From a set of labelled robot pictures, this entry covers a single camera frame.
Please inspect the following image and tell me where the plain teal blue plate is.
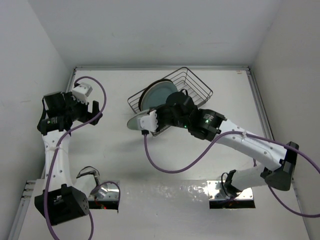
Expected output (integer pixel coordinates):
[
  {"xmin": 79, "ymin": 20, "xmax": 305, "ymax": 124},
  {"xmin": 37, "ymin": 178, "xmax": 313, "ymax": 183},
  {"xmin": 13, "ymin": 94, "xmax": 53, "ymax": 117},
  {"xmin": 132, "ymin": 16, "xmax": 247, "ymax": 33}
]
[{"xmin": 141, "ymin": 81, "xmax": 179, "ymax": 112}]

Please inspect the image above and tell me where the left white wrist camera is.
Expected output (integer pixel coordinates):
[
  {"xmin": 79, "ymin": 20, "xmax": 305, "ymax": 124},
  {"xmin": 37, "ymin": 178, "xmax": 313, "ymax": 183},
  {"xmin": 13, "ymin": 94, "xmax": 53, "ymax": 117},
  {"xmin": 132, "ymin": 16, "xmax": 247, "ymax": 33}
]
[{"xmin": 71, "ymin": 83, "xmax": 93, "ymax": 105}]

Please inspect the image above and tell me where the metal base plate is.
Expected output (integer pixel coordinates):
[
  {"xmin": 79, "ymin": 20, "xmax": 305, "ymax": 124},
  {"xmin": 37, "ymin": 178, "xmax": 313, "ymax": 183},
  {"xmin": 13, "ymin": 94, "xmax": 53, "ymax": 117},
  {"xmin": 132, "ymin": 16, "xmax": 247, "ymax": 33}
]
[
  {"xmin": 94, "ymin": 180, "xmax": 120, "ymax": 201},
  {"xmin": 206, "ymin": 180, "xmax": 254, "ymax": 201}
]

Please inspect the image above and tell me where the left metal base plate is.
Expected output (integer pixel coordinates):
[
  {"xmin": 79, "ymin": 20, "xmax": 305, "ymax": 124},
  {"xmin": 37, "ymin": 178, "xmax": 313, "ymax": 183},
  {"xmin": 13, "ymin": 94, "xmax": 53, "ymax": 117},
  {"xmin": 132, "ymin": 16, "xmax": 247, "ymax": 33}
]
[{"xmin": 94, "ymin": 180, "xmax": 120, "ymax": 201}]

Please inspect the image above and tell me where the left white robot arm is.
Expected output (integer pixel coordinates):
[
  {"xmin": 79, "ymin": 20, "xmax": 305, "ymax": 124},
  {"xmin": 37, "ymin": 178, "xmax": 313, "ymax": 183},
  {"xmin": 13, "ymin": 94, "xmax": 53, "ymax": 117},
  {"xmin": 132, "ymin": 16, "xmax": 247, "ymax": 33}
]
[{"xmin": 34, "ymin": 90, "xmax": 102, "ymax": 226}]

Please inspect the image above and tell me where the black wire dish rack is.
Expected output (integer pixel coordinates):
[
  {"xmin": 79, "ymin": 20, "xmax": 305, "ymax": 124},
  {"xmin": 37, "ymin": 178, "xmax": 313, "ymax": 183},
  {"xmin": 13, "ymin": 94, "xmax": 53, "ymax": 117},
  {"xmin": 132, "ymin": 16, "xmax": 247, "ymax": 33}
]
[{"xmin": 127, "ymin": 66, "xmax": 213, "ymax": 137}]

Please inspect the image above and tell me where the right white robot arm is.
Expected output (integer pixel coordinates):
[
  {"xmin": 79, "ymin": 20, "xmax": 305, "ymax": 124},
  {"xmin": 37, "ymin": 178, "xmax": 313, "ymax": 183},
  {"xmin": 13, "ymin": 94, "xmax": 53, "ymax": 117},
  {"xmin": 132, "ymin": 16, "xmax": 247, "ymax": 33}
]
[{"xmin": 147, "ymin": 92, "xmax": 299, "ymax": 198}]

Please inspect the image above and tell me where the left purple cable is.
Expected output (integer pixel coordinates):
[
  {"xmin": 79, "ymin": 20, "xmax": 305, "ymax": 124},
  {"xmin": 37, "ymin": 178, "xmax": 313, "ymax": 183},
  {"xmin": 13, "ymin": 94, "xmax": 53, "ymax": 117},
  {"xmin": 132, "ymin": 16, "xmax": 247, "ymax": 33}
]
[{"xmin": 43, "ymin": 76, "xmax": 121, "ymax": 240}]

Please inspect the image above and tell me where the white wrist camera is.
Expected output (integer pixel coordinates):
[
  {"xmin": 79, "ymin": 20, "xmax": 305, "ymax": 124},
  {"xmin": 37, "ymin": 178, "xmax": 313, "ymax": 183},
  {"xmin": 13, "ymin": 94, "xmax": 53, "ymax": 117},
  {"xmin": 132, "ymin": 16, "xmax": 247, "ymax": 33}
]
[
  {"xmin": 137, "ymin": 109, "xmax": 159, "ymax": 133},
  {"xmin": 71, "ymin": 83, "xmax": 93, "ymax": 105}
]

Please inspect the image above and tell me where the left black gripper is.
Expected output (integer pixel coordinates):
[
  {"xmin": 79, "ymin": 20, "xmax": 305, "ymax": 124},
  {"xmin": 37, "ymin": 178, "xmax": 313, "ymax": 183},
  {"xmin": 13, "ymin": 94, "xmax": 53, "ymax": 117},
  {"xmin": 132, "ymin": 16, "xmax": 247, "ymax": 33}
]
[{"xmin": 63, "ymin": 92, "xmax": 101, "ymax": 125}]

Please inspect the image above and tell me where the light green flower plate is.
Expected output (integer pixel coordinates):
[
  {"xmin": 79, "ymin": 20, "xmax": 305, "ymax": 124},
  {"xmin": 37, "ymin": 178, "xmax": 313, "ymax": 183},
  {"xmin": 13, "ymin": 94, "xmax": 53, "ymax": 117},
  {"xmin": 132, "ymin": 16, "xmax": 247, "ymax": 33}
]
[{"xmin": 127, "ymin": 110, "xmax": 154, "ymax": 131}]

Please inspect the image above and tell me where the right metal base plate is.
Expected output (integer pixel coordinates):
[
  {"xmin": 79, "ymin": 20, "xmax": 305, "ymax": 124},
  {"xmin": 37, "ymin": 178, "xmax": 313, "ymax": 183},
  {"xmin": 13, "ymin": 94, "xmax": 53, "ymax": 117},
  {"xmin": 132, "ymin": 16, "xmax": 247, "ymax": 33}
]
[{"xmin": 206, "ymin": 180, "xmax": 254, "ymax": 201}]

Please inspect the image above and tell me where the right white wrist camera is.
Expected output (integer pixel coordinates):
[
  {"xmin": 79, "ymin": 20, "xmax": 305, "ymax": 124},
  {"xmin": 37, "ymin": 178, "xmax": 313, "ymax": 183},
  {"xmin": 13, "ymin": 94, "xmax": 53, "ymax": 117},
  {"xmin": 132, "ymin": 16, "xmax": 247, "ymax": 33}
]
[{"xmin": 137, "ymin": 109, "xmax": 159, "ymax": 133}]

